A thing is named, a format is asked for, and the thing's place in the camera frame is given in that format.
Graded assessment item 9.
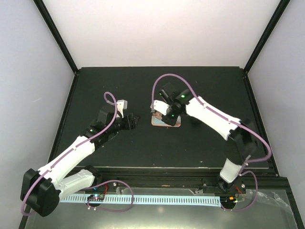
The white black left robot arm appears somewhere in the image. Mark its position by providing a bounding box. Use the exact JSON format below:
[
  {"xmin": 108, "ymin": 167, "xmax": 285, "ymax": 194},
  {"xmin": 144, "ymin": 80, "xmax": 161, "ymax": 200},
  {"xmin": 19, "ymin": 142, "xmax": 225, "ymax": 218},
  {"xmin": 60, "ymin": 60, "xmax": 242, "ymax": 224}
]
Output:
[{"xmin": 20, "ymin": 100, "xmax": 140, "ymax": 217}]

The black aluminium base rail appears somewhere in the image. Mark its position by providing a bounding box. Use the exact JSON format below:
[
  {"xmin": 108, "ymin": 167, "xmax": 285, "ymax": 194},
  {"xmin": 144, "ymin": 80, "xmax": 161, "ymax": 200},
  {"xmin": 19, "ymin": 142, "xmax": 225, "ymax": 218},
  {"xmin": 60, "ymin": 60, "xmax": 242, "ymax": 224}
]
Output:
[{"xmin": 75, "ymin": 175, "xmax": 246, "ymax": 194}]

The base circuit board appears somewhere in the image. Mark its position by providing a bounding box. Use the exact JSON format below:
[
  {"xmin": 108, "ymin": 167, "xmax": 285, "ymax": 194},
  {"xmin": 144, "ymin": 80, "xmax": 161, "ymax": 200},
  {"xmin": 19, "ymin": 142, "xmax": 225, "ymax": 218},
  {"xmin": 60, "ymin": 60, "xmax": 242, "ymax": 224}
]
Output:
[
  {"xmin": 220, "ymin": 195, "xmax": 245, "ymax": 203},
  {"xmin": 87, "ymin": 194, "xmax": 105, "ymax": 202}
]

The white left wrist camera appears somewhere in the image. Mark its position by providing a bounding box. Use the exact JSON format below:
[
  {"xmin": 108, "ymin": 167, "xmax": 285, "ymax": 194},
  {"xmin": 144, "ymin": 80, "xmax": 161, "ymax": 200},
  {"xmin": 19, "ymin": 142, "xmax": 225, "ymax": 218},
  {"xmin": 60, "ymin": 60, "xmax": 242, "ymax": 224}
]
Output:
[{"xmin": 116, "ymin": 100, "xmax": 128, "ymax": 118}]

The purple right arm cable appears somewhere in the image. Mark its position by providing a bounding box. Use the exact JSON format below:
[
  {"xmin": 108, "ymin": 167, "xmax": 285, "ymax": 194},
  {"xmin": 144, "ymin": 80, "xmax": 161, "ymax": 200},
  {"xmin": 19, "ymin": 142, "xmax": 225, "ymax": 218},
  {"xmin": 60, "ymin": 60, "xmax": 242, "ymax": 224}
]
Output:
[{"xmin": 151, "ymin": 73, "xmax": 272, "ymax": 212}]

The right base circuit board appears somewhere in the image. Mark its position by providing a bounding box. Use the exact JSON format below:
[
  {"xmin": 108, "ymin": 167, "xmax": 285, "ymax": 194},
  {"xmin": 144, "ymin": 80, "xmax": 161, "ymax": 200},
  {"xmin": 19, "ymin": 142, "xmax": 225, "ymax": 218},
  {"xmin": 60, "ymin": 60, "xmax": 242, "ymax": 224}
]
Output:
[{"xmin": 220, "ymin": 195, "xmax": 245, "ymax": 203}]

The left base circuit board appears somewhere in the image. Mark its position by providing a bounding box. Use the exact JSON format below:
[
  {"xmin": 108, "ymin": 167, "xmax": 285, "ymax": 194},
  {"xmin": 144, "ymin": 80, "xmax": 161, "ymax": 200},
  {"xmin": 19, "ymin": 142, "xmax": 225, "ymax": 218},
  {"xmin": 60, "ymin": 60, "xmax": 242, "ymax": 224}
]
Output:
[{"xmin": 87, "ymin": 194, "xmax": 105, "ymax": 202}]

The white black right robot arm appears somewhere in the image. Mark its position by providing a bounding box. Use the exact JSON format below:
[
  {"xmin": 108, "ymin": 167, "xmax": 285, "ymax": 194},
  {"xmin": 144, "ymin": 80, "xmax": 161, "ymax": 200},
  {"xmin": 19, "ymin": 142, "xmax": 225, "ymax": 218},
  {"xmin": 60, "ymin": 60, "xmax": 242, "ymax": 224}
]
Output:
[{"xmin": 151, "ymin": 83, "xmax": 258, "ymax": 193}]

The left black frame post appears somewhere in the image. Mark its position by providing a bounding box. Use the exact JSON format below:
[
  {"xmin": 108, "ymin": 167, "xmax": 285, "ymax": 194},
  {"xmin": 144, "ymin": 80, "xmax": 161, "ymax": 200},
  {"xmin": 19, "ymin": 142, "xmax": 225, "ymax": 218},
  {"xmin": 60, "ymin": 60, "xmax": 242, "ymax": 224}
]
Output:
[{"xmin": 33, "ymin": 0, "xmax": 78, "ymax": 73}]

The right black frame post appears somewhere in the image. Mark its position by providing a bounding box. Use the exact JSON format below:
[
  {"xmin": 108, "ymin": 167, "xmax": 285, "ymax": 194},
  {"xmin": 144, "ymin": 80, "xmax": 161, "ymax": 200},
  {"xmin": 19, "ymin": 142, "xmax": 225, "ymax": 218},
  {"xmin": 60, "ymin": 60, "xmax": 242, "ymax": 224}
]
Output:
[{"xmin": 244, "ymin": 0, "xmax": 290, "ymax": 74}]

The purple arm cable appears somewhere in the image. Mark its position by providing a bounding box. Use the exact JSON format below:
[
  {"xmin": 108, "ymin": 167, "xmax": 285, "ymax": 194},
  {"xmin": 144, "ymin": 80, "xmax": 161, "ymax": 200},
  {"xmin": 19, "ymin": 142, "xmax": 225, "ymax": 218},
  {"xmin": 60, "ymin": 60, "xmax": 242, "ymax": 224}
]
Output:
[
  {"xmin": 20, "ymin": 92, "xmax": 135, "ymax": 217},
  {"xmin": 151, "ymin": 73, "xmax": 272, "ymax": 212}
]

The white slotted cable duct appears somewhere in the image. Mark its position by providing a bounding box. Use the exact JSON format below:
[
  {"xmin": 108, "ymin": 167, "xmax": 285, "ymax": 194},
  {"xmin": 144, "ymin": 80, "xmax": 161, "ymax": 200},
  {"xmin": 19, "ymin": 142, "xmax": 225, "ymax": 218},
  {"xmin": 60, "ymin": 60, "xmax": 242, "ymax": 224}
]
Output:
[{"xmin": 61, "ymin": 194, "xmax": 221, "ymax": 207}]

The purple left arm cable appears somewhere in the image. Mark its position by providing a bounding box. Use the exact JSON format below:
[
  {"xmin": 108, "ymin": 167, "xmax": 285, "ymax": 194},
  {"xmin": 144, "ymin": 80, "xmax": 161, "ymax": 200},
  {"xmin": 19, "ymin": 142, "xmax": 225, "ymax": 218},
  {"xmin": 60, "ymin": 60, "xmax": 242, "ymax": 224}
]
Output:
[{"xmin": 20, "ymin": 92, "xmax": 135, "ymax": 217}]

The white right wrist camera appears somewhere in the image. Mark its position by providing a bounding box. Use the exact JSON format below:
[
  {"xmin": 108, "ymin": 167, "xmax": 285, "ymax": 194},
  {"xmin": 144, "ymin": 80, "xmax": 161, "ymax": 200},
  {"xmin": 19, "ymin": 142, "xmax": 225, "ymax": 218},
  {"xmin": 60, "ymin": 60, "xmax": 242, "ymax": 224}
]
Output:
[{"xmin": 151, "ymin": 100, "xmax": 169, "ymax": 115}]

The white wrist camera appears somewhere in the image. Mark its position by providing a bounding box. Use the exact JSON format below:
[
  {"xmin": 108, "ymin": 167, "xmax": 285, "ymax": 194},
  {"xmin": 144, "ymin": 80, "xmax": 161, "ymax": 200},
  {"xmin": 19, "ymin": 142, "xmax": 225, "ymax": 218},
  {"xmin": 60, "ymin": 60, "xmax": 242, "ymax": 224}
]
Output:
[
  {"xmin": 116, "ymin": 100, "xmax": 128, "ymax": 118},
  {"xmin": 151, "ymin": 100, "xmax": 169, "ymax": 115}
]

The pink glasses case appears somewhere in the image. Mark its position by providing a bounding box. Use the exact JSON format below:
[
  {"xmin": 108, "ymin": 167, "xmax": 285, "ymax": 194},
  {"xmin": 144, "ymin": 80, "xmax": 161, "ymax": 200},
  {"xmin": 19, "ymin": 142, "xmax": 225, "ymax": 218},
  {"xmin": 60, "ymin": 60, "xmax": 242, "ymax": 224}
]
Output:
[{"xmin": 151, "ymin": 112, "xmax": 181, "ymax": 127}]

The black frame post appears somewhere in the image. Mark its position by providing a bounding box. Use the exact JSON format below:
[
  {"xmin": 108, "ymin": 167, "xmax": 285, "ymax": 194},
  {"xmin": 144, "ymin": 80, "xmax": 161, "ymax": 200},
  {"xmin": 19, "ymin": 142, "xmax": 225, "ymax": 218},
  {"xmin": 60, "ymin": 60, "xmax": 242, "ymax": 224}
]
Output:
[
  {"xmin": 244, "ymin": 0, "xmax": 290, "ymax": 74},
  {"xmin": 33, "ymin": 0, "xmax": 78, "ymax": 73}
]

